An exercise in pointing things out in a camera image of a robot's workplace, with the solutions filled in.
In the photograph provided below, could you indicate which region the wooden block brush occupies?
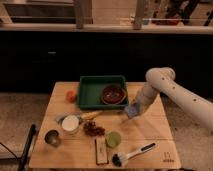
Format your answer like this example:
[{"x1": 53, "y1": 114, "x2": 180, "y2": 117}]
[{"x1": 95, "y1": 137, "x2": 109, "y2": 165}]

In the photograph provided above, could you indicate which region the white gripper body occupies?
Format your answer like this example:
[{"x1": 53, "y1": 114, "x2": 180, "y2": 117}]
[{"x1": 134, "y1": 87, "x2": 154, "y2": 113}]

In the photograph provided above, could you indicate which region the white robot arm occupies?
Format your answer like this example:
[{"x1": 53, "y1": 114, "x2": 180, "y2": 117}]
[{"x1": 124, "y1": 67, "x2": 213, "y2": 132}]

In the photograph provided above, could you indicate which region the black chair frame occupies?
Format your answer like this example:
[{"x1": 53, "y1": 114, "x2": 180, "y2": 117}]
[{"x1": 0, "y1": 124, "x2": 36, "y2": 171}]

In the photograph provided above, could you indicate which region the bunch of dark grapes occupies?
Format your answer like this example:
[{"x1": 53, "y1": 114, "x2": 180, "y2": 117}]
[{"x1": 83, "y1": 121, "x2": 105, "y2": 136}]

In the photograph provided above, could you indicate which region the white handled dish brush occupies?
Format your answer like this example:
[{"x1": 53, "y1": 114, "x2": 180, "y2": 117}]
[{"x1": 112, "y1": 143, "x2": 156, "y2": 167}]

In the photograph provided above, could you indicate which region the dark red bowl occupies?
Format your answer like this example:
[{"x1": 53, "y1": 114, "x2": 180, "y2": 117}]
[{"x1": 101, "y1": 85, "x2": 127, "y2": 104}]

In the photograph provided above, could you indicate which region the green plastic tray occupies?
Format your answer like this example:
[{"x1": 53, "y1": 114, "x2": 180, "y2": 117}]
[{"x1": 77, "y1": 75, "x2": 129, "y2": 110}]

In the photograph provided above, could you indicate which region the wooden folding table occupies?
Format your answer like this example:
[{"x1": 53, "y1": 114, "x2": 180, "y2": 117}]
[{"x1": 29, "y1": 82, "x2": 181, "y2": 169}]

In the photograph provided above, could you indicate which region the yellow banana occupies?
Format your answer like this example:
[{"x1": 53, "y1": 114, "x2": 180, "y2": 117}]
[{"x1": 81, "y1": 111, "x2": 102, "y2": 120}]

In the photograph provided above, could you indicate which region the white cup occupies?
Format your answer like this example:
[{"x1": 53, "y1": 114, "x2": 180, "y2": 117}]
[{"x1": 62, "y1": 115, "x2": 79, "y2": 134}]

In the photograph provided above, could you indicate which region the orange fruit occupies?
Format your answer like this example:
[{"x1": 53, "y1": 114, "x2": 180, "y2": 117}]
[{"x1": 66, "y1": 90, "x2": 77, "y2": 103}]

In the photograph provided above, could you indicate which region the metal cup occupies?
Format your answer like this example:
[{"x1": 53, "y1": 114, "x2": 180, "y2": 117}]
[{"x1": 44, "y1": 130, "x2": 60, "y2": 147}]

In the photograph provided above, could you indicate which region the blue grey sponge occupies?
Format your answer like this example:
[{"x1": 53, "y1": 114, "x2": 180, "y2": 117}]
[{"x1": 125, "y1": 103, "x2": 140, "y2": 118}]

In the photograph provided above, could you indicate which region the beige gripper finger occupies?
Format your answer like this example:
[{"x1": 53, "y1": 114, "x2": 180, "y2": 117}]
[
  {"x1": 137, "y1": 106, "x2": 144, "y2": 117},
  {"x1": 125, "y1": 101, "x2": 136, "y2": 113}
]

